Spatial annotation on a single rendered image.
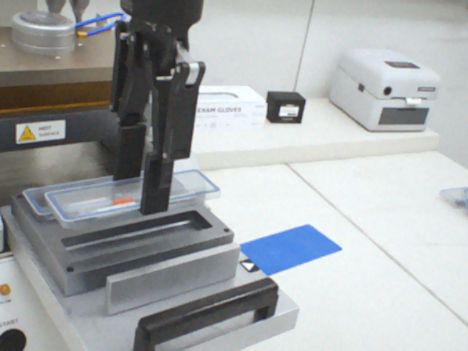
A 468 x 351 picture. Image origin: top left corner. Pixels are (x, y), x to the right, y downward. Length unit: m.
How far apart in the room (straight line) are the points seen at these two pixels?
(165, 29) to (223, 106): 0.90
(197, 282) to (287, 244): 0.54
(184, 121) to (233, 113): 0.91
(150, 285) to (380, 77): 1.13
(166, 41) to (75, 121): 0.29
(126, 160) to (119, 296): 0.15
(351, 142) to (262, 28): 0.40
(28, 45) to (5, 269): 0.29
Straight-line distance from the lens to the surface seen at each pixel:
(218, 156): 1.36
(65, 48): 0.84
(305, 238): 1.18
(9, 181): 0.89
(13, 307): 0.76
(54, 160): 0.95
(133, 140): 0.65
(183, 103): 0.55
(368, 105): 1.65
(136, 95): 0.62
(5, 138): 0.78
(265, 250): 1.12
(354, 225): 1.28
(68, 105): 0.81
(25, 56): 0.82
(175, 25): 0.54
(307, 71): 1.80
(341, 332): 0.99
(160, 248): 0.65
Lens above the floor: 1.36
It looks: 27 degrees down
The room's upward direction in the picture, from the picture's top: 10 degrees clockwise
